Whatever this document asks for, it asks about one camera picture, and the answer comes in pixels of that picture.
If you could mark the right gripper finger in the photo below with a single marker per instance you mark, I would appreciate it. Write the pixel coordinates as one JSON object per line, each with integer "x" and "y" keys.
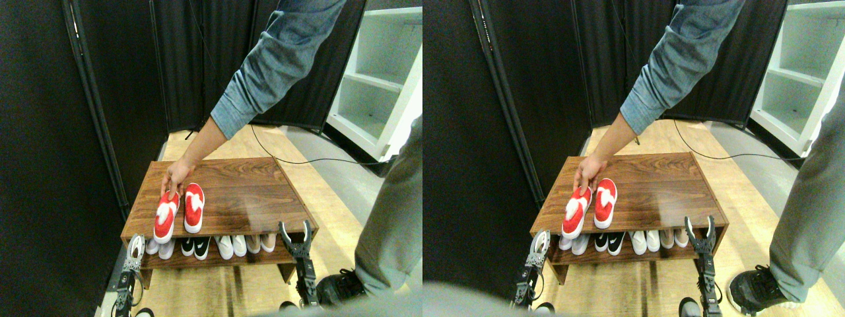
{"x": 289, "y": 240}
{"x": 711, "y": 242}
{"x": 695, "y": 235}
{"x": 307, "y": 246}

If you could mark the red shoe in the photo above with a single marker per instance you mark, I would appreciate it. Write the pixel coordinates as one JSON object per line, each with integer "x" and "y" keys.
{"x": 575, "y": 214}
{"x": 194, "y": 208}
{"x": 165, "y": 221}
{"x": 605, "y": 203}

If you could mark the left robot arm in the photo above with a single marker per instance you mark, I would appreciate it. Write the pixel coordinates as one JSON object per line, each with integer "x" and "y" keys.
{"x": 527, "y": 300}
{"x": 124, "y": 305}

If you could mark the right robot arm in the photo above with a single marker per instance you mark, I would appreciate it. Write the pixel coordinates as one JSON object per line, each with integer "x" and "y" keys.
{"x": 710, "y": 294}
{"x": 309, "y": 294}

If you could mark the person's hand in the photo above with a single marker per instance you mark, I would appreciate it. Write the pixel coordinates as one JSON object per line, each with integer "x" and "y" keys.
{"x": 178, "y": 177}
{"x": 590, "y": 172}

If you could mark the beige shoe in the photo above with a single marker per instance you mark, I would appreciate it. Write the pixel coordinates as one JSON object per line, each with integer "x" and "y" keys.
{"x": 253, "y": 244}
{"x": 680, "y": 238}
{"x": 268, "y": 243}
{"x": 667, "y": 239}

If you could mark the white shoe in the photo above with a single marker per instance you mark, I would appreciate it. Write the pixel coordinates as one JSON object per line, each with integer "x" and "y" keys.
{"x": 580, "y": 244}
{"x": 152, "y": 247}
{"x": 653, "y": 241}
{"x": 168, "y": 249}
{"x": 239, "y": 246}
{"x": 225, "y": 248}
{"x": 638, "y": 243}
{"x": 566, "y": 243}

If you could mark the brown shoe rack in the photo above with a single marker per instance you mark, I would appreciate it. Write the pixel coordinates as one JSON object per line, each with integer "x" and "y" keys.
{"x": 244, "y": 198}
{"x": 660, "y": 191}

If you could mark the black shoe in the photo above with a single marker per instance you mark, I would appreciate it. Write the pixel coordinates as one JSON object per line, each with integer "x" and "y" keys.
{"x": 201, "y": 249}
{"x": 600, "y": 242}
{"x": 615, "y": 244}
{"x": 187, "y": 246}

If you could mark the person's legs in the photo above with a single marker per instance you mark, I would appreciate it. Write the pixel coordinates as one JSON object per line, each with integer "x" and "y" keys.
{"x": 396, "y": 218}
{"x": 812, "y": 218}

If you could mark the white shelf unit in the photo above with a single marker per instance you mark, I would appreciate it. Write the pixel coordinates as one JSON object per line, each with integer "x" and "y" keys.
{"x": 370, "y": 99}
{"x": 792, "y": 92}

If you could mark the black curtain pole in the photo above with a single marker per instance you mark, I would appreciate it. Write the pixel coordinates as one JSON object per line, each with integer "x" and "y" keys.
{"x": 96, "y": 105}
{"x": 504, "y": 105}

